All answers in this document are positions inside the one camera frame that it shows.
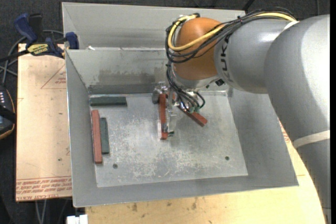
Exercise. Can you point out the grey metal bin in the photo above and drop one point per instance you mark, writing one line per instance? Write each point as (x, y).
(162, 160)

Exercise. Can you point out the dark green flat block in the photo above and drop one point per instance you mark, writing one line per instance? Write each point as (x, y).
(108, 101)
(104, 136)

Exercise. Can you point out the red-brown block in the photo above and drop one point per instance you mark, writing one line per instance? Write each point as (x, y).
(163, 110)
(198, 118)
(96, 136)

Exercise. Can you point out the brown cardboard board red print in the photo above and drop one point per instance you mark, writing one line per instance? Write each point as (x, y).
(42, 123)

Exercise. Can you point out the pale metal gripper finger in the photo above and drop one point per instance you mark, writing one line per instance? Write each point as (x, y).
(159, 128)
(171, 123)

